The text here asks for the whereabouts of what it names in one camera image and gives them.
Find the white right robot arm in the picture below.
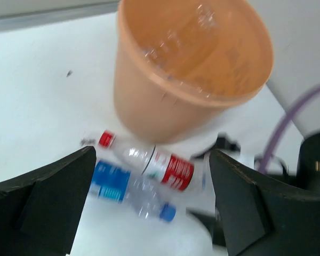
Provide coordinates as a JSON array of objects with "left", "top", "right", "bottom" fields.
[{"left": 224, "top": 84, "right": 320, "bottom": 193}]

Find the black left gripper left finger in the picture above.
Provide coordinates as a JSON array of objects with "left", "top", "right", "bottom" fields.
[{"left": 0, "top": 146, "right": 97, "bottom": 255}]

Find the red label plastic bottle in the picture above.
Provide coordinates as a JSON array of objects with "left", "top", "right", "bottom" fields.
[{"left": 98, "top": 130, "right": 206, "bottom": 192}]

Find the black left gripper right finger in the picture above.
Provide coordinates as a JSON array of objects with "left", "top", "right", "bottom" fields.
[{"left": 209, "top": 150, "right": 320, "bottom": 255}]

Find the aluminium frame rail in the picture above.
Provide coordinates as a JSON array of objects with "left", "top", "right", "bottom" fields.
[{"left": 0, "top": 1, "right": 119, "bottom": 33}]

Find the orange plastic bin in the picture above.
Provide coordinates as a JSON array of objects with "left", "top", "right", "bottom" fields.
[{"left": 114, "top": 1, "right": 274, "bottom": 143}]

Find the blue label plastic bottle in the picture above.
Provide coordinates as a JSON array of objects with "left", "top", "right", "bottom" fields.
[{"left": 89, "top": 159, "right": 177, "bottom": 222}]

